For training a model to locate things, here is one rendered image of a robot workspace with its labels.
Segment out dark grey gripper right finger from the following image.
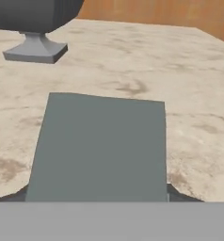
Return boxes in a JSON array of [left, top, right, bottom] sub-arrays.
[[166, 183, 206, 202]]

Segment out grey-green rectangular sponge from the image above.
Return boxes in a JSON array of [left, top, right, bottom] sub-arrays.
[[24, 91, 168, 202]]

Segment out grey pedestal urn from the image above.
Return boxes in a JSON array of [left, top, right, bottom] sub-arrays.
[[0, 0, 86, 65]]

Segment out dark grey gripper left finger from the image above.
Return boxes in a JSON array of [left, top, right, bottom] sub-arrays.
[[0, 184, 29, 202]]

